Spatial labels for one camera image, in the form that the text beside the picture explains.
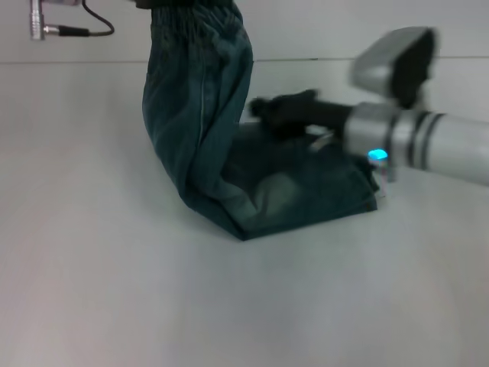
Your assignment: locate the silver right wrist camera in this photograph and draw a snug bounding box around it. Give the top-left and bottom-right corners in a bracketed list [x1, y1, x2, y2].
[348, 25, 441, 111]

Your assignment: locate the clear plastic bracket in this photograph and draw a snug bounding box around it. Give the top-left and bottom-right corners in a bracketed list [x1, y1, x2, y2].
[308, 132, 334, 153]

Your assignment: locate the blue denim shorts basketball print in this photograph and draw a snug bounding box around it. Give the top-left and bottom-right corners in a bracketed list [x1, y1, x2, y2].
[141, 0, 381, 242]

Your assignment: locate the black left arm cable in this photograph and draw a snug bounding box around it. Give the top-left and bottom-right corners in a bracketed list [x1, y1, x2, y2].
[43, 0, 116, 39]

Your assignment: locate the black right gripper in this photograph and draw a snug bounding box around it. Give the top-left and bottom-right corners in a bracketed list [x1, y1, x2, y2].
[249, 89, 353, 139]

